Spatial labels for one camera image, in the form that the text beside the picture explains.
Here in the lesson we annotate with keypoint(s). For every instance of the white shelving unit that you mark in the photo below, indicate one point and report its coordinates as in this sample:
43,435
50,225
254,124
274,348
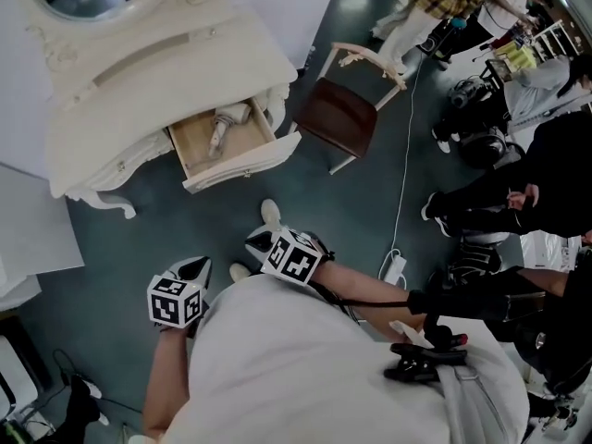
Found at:
32,229

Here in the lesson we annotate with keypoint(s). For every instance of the black clamp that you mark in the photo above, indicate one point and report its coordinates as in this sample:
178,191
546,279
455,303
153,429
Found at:
416,363

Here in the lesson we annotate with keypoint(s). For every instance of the person's white shoe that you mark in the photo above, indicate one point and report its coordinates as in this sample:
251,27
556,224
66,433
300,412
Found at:
270,211
240,271

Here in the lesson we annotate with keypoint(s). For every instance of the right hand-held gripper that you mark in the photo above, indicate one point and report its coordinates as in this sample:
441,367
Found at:
291,257

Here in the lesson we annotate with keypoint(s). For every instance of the person's right forearm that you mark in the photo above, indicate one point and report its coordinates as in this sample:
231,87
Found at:
370,289

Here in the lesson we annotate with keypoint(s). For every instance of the person's left white shoe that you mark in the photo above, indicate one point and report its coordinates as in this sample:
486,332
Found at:
240,271

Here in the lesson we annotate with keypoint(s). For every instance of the person's right white shoe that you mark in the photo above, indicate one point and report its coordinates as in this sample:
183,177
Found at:
270,211

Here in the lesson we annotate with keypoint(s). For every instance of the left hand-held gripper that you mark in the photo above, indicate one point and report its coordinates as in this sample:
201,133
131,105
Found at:
173,303

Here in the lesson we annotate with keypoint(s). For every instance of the white box with black frame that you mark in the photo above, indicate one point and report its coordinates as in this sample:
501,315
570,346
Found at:
14,373

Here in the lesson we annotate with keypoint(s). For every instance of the large white wood-lined drawer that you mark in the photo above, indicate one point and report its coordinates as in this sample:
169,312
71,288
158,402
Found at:
199,137

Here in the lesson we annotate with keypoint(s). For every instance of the white vanity dressing table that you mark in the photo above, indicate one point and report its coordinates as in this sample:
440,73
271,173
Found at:
162,86

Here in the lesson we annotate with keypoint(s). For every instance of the white chair with brown seat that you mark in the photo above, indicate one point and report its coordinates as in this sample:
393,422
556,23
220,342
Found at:
335,118

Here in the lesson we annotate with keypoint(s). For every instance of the person's white shirt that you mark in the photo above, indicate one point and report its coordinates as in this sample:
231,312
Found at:
300,363

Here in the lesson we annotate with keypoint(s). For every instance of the person's left forearm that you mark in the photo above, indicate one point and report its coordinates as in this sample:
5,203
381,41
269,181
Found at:
166,377

